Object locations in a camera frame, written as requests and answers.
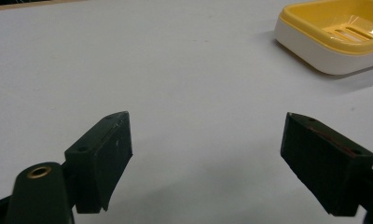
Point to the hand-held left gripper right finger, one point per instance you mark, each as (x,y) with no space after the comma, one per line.
(327,168)

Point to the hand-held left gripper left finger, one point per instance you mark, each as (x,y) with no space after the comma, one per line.
(97,161)

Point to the yellow and white soap dish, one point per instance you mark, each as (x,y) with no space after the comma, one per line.
(312,51)

